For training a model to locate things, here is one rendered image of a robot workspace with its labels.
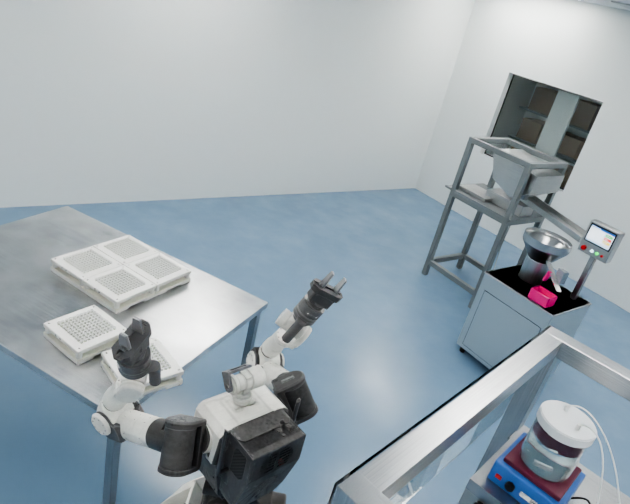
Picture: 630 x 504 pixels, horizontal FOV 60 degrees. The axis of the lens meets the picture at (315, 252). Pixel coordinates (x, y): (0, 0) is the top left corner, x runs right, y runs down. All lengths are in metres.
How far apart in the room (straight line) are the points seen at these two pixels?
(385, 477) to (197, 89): 5.20
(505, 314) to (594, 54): 3.68
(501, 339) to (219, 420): 3.15
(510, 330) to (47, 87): 4.38
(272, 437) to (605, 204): 5.79
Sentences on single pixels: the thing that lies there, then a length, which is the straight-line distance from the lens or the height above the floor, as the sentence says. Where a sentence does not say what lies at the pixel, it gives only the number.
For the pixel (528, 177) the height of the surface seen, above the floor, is 1.38.
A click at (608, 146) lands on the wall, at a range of 7.00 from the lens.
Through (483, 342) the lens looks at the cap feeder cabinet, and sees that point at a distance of 4.64.
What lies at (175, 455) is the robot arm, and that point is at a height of 1.25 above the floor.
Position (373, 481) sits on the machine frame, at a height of 1.69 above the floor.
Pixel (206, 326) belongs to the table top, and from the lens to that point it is 2.73.
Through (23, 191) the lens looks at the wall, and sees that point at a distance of 5.81.
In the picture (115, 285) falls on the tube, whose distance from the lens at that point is 2.83.
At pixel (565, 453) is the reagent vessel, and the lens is 1.69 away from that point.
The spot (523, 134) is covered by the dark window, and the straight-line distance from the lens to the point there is 7.63.
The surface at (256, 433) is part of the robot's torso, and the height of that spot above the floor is 1.29.
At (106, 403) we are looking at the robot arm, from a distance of 1.81.
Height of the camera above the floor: 2.49
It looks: 26 degrees down
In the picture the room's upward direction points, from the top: 14 degrees clockwise
